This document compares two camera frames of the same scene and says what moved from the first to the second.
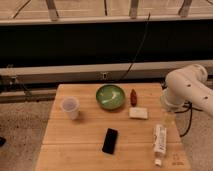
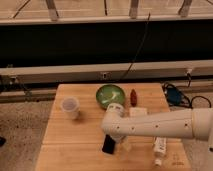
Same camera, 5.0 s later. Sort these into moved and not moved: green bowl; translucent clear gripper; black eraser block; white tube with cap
Moved: translucent clear gripper
Not moved: green bowl; black eraser block; white tube with cap
